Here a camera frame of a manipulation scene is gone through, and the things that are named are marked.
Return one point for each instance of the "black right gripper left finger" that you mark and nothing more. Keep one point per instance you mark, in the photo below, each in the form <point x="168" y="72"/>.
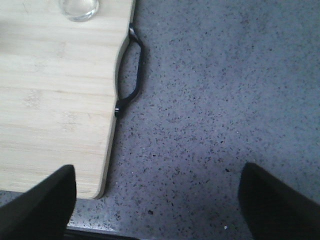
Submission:
<point x="43" y="212"/>

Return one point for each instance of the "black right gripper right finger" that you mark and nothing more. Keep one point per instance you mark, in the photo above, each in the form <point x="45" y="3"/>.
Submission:
<point x="275" y="211"/>

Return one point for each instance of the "glass beaker with clear liquid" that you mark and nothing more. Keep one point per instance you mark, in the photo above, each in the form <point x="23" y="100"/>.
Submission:
<point x="79" y="10"/>

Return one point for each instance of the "light wooden cutting board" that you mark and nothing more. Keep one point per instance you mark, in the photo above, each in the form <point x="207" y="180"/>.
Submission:
<point x="58" y="94"/>

